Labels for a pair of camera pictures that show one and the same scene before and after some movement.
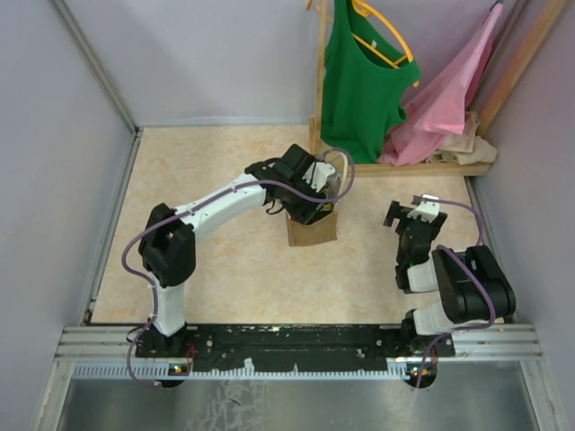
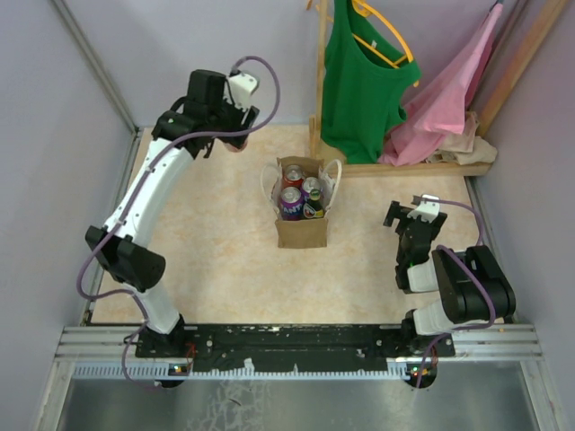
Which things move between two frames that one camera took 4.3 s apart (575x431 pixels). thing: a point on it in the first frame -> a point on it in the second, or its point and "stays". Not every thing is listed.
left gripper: x=305 y=214 -> x=252 y=118
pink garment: x=440 y=113 stays
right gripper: x=397 y=211 stays
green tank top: x=367 y=74 stays
